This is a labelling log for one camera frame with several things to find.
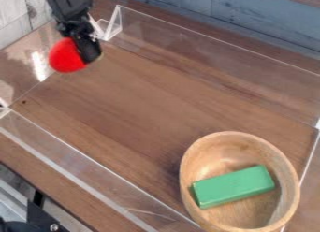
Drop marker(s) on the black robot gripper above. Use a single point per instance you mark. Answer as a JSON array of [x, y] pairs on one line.
[[72, 16]]

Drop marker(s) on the red plush strawberry toy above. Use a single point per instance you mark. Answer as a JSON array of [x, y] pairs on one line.
[[65, 58]]

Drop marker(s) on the wooden bowl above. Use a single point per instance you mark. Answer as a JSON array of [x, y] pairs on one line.
[[226, 152]]

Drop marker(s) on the green rectangular block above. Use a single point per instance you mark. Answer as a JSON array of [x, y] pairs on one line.
[[232, 186]]

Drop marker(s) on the clear acrylic corner bracket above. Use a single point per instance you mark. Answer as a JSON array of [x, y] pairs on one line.
[[107, 29]]

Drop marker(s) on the clear acrylic barrier wall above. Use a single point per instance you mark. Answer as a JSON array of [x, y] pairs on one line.
[[97, 137]]

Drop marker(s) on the black clamp with cable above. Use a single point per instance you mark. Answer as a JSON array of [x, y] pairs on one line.
[[40, 222]]

